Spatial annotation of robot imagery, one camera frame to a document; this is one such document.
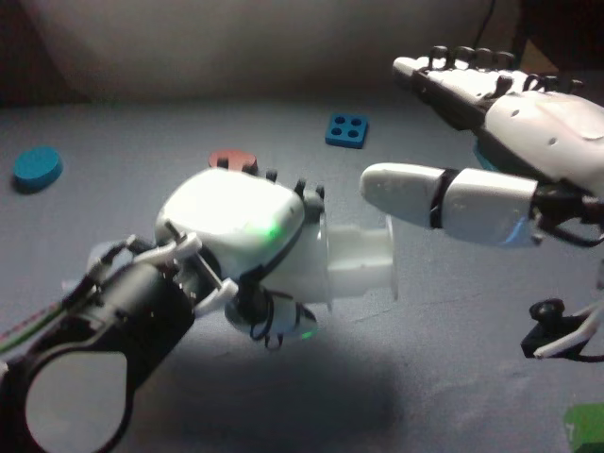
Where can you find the blue round disc block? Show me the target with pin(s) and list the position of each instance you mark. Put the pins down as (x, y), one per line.
(38, 167)

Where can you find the green block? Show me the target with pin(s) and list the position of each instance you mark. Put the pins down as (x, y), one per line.
(587, 427)

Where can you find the teal blue block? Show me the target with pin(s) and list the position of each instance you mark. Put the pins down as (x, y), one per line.
(482, 158)

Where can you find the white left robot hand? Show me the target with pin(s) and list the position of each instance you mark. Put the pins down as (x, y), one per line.
(226, 207)

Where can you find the large translucent white syringe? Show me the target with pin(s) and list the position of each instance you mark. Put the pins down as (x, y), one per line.
(354, 264)

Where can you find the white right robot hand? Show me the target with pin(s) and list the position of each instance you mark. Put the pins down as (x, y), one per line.
(542, 122)

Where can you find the grey table cloth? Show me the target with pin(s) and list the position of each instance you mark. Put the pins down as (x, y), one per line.
(448, 307)

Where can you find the blue square four-hole block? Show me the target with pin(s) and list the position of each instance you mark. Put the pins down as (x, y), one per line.
(347, 139)

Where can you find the red heart block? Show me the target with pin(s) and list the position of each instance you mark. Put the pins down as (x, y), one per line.
(226, 158)

